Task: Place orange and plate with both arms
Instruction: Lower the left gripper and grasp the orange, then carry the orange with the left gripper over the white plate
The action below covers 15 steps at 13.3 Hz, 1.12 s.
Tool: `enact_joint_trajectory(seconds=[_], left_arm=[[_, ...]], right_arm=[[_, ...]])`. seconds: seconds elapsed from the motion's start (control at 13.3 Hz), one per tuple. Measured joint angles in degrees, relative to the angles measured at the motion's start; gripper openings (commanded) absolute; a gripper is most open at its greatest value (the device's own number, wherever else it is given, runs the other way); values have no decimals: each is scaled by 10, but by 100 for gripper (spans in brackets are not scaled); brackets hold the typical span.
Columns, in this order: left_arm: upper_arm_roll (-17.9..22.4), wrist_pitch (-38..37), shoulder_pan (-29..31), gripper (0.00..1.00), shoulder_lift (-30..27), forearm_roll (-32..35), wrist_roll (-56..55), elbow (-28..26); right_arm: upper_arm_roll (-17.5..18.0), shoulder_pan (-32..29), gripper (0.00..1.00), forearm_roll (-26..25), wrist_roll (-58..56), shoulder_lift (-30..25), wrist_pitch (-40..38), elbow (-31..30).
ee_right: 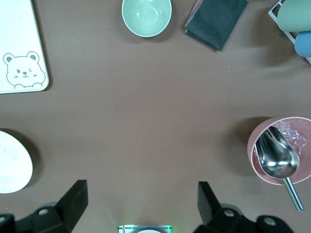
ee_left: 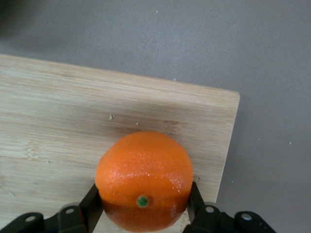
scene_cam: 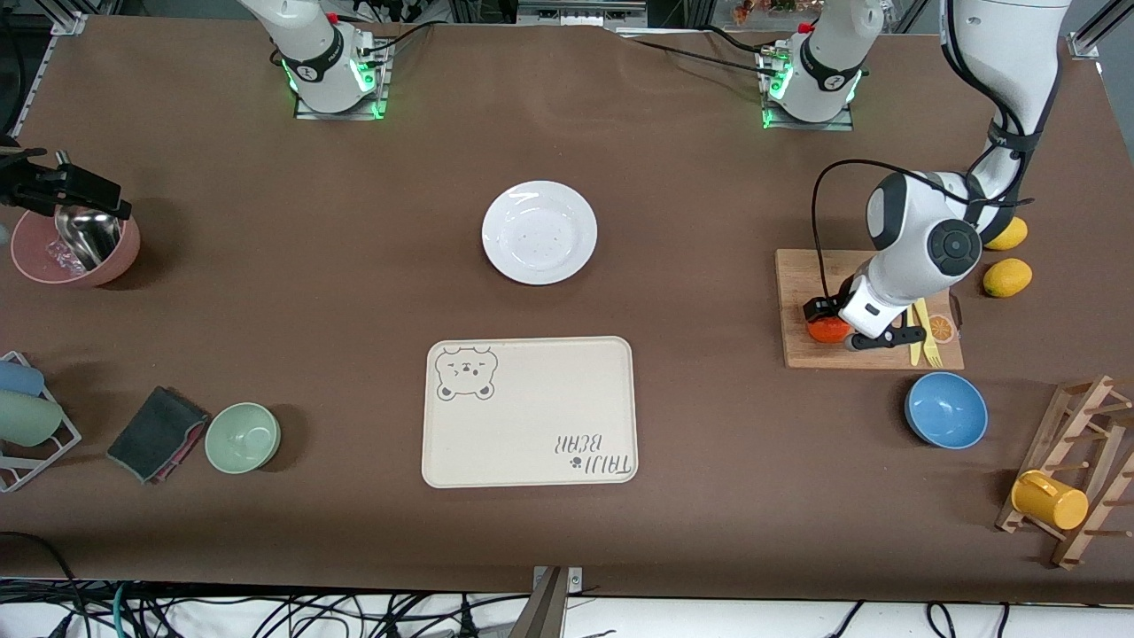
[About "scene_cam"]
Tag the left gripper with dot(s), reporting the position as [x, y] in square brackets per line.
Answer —
[819, 309]

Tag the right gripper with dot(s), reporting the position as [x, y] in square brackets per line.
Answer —
[46, 184]

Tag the orange mandarin fruit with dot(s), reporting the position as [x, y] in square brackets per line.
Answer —
[827, 331]

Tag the white round plate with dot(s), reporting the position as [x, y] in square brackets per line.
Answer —
[539, 232]

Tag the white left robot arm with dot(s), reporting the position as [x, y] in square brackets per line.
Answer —
[921, 239]

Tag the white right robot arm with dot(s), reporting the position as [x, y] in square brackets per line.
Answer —
[310, 53]

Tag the bamboo cutting board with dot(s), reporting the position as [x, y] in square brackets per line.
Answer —
[797, 275]

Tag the metal scoop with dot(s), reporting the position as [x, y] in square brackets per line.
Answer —
[89, 237]

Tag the pink bowl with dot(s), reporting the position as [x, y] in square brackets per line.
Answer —
[35, 257]

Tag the yellow plastic knife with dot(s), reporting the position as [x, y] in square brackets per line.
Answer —
[915, 357]

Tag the yellow plastic fork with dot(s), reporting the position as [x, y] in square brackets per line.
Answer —
[932, 354]

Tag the toy orange slice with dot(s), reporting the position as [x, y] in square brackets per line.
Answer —
[943, 330]

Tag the blue bowl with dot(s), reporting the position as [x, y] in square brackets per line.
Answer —
[946, 410]

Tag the yellow lemon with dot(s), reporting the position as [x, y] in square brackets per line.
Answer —
[1007, 277]
[1012, 235]

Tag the light blue cup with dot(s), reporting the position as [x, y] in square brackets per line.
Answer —
[19, 378]

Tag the pale green cup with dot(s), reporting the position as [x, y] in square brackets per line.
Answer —
[27, 418]

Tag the dark grey folded cloth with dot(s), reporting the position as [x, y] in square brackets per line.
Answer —
[155, 430]

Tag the light green bowl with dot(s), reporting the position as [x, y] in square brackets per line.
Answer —
[242, 438]

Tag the cream bear print tray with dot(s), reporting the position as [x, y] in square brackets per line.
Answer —
[540, 416]

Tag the yellow plastic cup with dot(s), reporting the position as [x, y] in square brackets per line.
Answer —
[1054, 503]

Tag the wooden cup rack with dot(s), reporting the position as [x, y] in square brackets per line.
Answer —
[1112, 496]

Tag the grey metal box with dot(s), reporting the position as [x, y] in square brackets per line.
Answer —
[580, 11]

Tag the grey angled pole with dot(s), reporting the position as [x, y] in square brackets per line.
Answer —
[542, 616]

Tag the aluminium corner bracket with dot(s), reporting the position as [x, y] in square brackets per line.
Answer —
[1085, 46]
[69, 24]

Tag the small metal mounting bracket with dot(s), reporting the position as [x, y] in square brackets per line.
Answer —
[575, 580]

